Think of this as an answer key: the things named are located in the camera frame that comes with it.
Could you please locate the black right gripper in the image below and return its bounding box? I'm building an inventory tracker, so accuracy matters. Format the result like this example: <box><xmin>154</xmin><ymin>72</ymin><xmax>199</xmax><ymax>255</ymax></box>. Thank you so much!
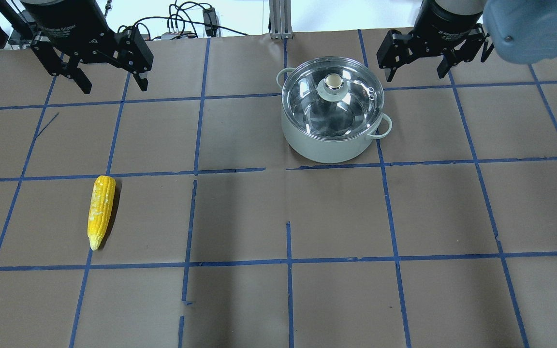
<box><xmin>377</xmin><ymin>0</ymin><xmax>494</xmax><ymax>82</ymax></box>

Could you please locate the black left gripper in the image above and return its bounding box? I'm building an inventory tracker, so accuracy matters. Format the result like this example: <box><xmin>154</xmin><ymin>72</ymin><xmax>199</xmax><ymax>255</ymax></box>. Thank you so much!
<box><xmin>21</xmin><ymin>0</ymin><xmax>153</xmax><ymax>95</ymax></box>

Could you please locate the glass pot lid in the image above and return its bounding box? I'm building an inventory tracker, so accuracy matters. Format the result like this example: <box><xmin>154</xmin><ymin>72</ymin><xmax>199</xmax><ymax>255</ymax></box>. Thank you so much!
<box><xmin>276</xmin><ymin>57</ymin><xmax>392</xmax><ymax>141</ymax></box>

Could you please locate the yellow corn cob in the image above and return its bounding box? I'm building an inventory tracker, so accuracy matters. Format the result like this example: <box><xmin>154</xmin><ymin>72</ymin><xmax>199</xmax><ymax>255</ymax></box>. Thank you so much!
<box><xmin>87</xmin><ymin>175</ymin><xmax>117</xmax><ymax>251</ymax></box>

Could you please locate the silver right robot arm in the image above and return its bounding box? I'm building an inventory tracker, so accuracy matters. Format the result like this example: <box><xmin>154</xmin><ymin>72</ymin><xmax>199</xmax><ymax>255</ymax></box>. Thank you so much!
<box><xmin>377</xmin><ymin>0</ymin><xmax>557</xmax><ymax>82</ymax></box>

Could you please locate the pale green metal pot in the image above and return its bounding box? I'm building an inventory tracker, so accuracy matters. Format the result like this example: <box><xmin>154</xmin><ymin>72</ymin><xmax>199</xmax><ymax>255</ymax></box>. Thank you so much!
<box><xmin>276</xmin><ymin>57</ymin><xmax>393</xmax><ymax>164</ymax></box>

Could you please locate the black power adapter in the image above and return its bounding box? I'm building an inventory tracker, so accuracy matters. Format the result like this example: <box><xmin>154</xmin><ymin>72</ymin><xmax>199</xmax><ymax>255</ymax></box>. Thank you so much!
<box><xmin>203</xmin><ymin>7</ymin><xmax>219</xmax><ymax>37</ymax></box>

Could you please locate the black cable bundle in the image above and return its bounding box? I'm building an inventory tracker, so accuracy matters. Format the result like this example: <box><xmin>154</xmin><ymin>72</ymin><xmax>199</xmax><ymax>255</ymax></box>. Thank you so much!
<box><xmin>104</xmin><ymin>0</ymin><xmax>250</xmax><ymax>40</ymax></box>

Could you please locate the aluminium frame post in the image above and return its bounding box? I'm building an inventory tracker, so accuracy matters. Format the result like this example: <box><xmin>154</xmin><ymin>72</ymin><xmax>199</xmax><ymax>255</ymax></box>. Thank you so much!
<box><xmin>269</xmin><ymin>0</ymin><xmax>293</xmax><ymax>40</ymax></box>

